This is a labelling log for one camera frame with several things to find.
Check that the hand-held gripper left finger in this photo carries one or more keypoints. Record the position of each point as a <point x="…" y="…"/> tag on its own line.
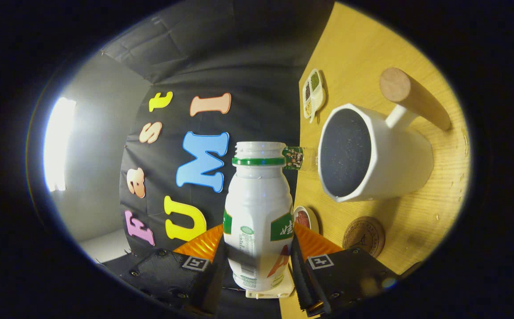
<point x="214" y="283"/>

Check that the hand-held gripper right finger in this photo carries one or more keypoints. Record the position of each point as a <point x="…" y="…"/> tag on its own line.
<point x="301" y="283"/>

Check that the round cork coaster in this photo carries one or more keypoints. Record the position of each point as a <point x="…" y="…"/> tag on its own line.
<point x="363" y="235"/>

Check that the white juice bottle green label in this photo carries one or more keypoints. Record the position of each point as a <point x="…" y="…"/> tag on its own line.
<point x="256" y="208"/>

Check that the clear plastic water bottle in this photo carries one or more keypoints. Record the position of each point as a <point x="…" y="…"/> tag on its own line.
<point x="293" y="158"/>

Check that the cream toaster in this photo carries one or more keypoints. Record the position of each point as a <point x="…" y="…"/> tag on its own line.
<point x="285" y="289"/>

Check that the red meat slices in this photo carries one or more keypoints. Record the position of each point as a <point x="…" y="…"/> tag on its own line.
<point x="302" y="219"/>

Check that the round white plate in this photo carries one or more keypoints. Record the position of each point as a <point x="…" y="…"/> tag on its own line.
<point x="314" y="217"/>

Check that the white divided tray with beans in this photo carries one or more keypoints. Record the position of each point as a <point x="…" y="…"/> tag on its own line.
<point x="320" y="95"/>

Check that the black backdrop cloth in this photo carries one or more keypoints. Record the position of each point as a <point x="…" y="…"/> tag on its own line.
<point x="248" y="66"/>

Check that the wooden table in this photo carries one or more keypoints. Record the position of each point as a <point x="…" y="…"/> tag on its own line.
<point x="363" y="53"/>

